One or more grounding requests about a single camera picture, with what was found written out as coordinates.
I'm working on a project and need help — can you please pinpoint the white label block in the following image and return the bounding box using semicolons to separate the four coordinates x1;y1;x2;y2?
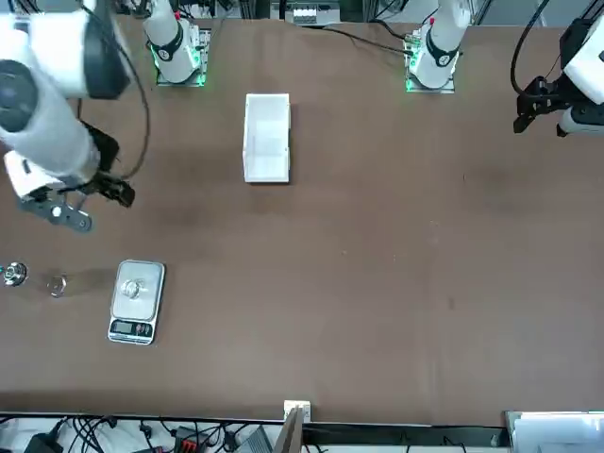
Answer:
282;399;312;421

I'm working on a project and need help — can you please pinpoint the black cable across table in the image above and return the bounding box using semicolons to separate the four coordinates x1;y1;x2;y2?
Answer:
282;21;411;56

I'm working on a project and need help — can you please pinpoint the aluminium profile post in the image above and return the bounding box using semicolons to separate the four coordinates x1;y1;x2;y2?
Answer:
273;408;306;453

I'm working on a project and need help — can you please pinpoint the orange black adapter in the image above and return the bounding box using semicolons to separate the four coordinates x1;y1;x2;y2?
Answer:
172;427;204;453

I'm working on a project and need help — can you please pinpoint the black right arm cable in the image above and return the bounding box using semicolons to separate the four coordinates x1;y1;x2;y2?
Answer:
75;0;151;183

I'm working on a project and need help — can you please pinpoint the silver tray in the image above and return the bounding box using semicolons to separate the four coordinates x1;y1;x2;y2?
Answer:
502;409;604;453

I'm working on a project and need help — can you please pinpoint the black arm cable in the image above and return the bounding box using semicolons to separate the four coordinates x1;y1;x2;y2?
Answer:
75;0;151;183
511;0;567;98

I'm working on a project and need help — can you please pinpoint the small black power adapter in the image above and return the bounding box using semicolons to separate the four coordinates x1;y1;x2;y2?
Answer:
23;431;65;453

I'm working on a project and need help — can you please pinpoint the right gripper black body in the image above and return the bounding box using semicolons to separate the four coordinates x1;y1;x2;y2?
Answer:
75;120;125;188

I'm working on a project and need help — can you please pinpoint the white open rectangular box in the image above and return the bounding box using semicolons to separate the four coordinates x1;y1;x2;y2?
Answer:
242;92;293;185

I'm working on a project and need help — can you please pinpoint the silver digital kitchen scale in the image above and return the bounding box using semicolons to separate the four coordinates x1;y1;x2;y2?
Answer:
107;259;166;345

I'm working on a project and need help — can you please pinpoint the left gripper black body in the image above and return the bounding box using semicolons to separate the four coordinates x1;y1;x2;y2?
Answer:
530;77;575;114

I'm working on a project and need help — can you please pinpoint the white power strip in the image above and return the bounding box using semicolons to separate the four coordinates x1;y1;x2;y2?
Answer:
291;7;322;25

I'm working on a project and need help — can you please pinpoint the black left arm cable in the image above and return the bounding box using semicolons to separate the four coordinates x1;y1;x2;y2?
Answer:
511;0;567;98

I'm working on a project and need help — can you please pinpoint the small clear measuring cup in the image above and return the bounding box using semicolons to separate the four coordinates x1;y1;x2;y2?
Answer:
120;277;152;301

